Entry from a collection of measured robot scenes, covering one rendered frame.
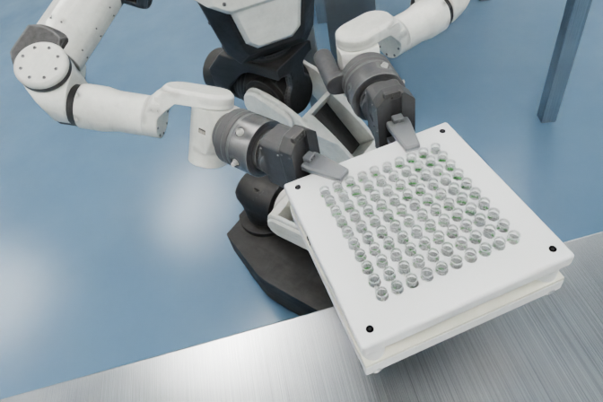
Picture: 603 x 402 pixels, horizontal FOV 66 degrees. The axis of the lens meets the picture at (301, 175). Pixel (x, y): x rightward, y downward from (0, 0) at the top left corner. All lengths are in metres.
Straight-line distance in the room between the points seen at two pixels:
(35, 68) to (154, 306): 1.21
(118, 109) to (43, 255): 1.55
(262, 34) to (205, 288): 1.09
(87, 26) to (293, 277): 0.99
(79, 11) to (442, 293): 0.69
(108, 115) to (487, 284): 0.58
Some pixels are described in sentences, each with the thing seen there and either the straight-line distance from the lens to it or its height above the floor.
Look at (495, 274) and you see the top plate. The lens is 0.54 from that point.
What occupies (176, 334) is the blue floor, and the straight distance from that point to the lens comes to 1.76.
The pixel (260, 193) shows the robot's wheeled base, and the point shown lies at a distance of 1.54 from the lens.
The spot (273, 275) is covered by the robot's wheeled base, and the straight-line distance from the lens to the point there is 1.56.
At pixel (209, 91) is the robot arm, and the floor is 1.06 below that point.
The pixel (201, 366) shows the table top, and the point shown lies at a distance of 0.73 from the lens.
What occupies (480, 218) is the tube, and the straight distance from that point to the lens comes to 0.58.
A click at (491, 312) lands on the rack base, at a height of 0.96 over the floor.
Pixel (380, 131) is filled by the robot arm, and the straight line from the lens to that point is 0.68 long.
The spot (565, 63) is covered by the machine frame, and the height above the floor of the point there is 0.30.
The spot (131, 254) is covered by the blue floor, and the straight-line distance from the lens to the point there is 2.04.
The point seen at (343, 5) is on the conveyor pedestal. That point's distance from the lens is 1.99.
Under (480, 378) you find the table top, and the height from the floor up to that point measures 0.83.
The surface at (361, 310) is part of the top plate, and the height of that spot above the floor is 1.02.
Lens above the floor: 1.47
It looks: 46 degrees down
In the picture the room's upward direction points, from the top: 13 degrees counter-clockwise
